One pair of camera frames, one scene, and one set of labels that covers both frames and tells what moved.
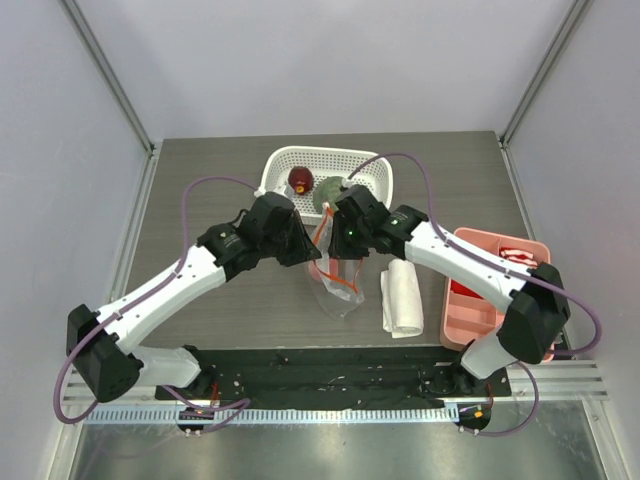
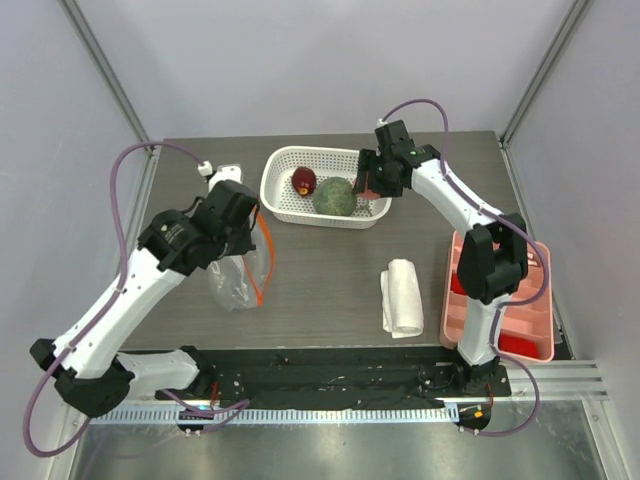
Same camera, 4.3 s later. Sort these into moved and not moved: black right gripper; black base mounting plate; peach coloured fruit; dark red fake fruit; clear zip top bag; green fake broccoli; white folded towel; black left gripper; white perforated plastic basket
Moved: clear zip top bag; black right gripper; peach coloured fruit; black left gripper
Not moved: white folded towel; white perforated plastic basket; black base mounting plate; green fake broccoli; dark red fake fruit
